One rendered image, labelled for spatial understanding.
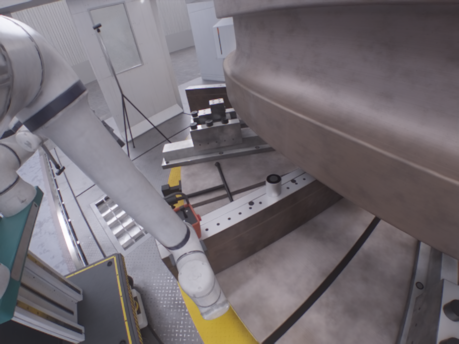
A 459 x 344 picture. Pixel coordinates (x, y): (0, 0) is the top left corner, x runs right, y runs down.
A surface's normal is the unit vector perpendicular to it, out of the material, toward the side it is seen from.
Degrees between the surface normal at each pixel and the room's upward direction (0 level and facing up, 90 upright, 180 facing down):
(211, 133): 90
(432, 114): 72
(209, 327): 0
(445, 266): 0
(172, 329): 0
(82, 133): 84
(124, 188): 87
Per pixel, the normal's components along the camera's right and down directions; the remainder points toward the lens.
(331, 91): -0.87, 0.08
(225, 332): -0.17, -0.76
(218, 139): 0.06, 0.63
